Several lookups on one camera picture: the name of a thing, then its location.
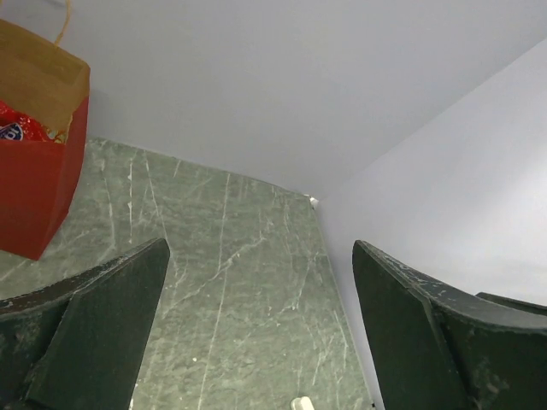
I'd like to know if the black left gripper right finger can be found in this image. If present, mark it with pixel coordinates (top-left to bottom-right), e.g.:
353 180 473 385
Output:
352 241 546 410

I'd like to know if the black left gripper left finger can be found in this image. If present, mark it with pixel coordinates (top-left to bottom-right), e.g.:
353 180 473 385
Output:
1 238 170 409

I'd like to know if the red cookie snack bag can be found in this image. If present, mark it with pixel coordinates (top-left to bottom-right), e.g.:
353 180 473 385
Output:
0 102 68 144

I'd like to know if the red brown paper bag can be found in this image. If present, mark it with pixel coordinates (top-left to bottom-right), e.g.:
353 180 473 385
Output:
1 20 91 261

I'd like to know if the white eraser block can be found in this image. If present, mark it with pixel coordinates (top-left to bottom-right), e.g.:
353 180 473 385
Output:
290 396 315 410

